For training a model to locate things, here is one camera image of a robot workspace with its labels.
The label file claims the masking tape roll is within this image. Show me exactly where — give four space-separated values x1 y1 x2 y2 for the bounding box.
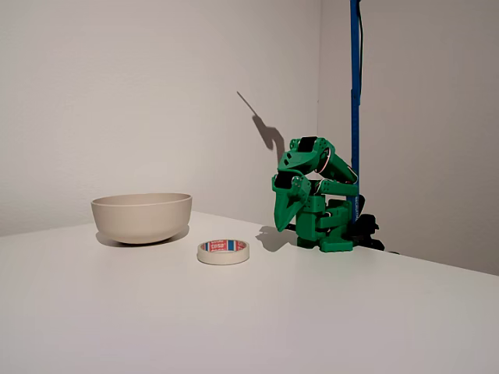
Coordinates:
196 239 251 266

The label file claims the black table clamp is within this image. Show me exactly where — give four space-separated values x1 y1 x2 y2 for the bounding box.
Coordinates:
352 194 386 252

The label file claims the blue pole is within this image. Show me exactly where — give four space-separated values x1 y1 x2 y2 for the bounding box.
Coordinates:
348 0 366 226

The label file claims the beige bowl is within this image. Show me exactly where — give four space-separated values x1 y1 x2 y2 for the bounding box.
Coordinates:
90 192 193 245

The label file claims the black cable on pole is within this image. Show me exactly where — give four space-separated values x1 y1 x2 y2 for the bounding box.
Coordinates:
356 0 366 102

